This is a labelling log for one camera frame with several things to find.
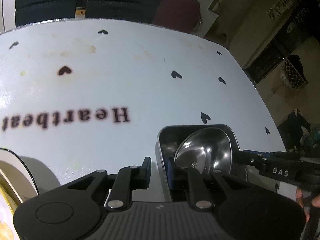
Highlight cream two-handled ceramic bowl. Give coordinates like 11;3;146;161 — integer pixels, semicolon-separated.
1;161;38;205

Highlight dark blue chair left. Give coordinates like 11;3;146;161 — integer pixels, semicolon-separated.
15;0;77;27

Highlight dark blue chair right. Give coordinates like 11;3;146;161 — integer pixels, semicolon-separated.
85;0;161;24

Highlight maroon chair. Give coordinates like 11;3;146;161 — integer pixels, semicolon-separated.
151;0;200;33

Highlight steel square tray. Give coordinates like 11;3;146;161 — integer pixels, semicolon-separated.
155;124;248;200

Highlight dark blue chair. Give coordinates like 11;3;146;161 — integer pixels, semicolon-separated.
15;0;77;27
85;0;161;24

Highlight small round steel bowl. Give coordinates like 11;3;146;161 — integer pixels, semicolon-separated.
174;127;232;174

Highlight white black-rimmed square plate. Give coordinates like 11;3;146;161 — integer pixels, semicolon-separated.
1;148;39;201

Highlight lemon pattern scalloped bowl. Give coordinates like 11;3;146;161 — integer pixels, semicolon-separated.
0;176;19;240

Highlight right hand of person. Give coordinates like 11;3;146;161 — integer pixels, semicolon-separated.
296;188;320;222

